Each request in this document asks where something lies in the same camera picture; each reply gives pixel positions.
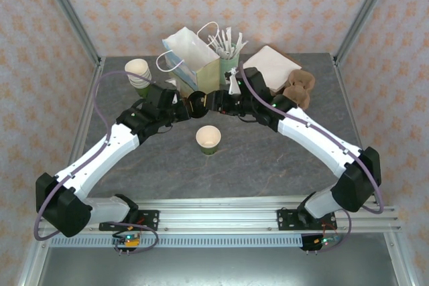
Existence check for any green paper coffee cup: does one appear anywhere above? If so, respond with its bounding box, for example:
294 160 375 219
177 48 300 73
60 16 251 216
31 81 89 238
195 125 223 157

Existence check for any brown cardboard cup carrier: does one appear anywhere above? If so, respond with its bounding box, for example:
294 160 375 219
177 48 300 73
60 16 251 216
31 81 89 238
281 70 316 110

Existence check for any painted paper bag with handles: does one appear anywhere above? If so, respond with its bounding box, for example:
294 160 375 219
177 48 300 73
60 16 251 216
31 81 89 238
156 21 222 96

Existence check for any pale green holder cup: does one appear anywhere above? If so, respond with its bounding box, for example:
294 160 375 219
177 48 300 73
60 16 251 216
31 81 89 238
219 52 241 86

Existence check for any white napkin stack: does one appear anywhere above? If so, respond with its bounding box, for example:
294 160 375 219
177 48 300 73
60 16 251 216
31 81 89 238
243 45 302 95

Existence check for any stack of paper cups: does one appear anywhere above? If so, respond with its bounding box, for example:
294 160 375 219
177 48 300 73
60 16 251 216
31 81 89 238
124 58 154 98

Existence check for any left green circuit board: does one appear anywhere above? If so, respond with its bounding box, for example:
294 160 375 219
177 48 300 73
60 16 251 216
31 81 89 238
112 232 141 250

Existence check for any green circuit board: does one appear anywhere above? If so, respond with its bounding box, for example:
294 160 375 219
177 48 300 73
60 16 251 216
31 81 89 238
112 232 141 250
313 236 342 246

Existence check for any right green circuit board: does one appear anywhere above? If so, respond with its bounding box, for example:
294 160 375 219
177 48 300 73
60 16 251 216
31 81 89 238
313 236 342 246

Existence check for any grey metal panel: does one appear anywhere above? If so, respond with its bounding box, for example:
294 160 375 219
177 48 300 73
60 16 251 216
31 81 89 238
36 247 402 286

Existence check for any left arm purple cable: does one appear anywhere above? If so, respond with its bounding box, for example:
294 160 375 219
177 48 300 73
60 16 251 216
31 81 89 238
33 70 155 242

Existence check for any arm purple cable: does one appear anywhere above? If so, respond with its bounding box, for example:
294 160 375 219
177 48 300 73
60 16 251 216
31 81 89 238
33 70 155 242
237 61 385 215

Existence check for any left aluminium table rail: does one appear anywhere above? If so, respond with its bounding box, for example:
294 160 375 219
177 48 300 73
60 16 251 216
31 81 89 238
53 56 107 207

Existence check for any left black mount plate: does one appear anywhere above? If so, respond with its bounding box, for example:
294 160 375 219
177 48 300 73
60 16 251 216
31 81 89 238
99 210 160 232

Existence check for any black mount plate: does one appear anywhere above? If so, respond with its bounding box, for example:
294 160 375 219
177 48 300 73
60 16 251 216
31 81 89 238
277 208 336 232
99 210 160 232

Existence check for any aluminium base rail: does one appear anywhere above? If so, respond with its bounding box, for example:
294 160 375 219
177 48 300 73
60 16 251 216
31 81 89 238
35 198 402 233

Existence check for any right black mount plate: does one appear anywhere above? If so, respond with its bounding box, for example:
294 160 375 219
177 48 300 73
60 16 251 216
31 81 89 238
277 208 336 232

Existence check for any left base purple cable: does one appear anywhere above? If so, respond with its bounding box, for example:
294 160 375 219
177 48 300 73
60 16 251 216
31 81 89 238
112 221 159 256

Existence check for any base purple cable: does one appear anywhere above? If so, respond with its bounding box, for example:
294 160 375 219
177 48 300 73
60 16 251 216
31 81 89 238
306 210 353 255
112 221 159 256

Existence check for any slotted grey cable duct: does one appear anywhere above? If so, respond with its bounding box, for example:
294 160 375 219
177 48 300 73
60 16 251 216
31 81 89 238
50 234 304 248

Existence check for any left aluminium frame post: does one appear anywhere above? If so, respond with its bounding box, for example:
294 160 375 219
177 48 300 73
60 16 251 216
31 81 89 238
35 0 103 68

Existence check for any aluminium frame post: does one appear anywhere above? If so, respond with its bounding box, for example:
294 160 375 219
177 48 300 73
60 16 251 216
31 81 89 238
35 0 103 68
333 0 400 66

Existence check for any right aluminium frame post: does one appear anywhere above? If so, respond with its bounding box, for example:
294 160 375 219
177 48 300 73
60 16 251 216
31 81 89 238
333 0 400 66

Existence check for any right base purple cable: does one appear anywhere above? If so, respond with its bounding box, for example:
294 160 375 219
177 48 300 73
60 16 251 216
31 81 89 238
306 210 353 255

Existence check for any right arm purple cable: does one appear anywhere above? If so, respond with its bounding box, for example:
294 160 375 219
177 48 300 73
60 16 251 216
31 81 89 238
237 61 385 215

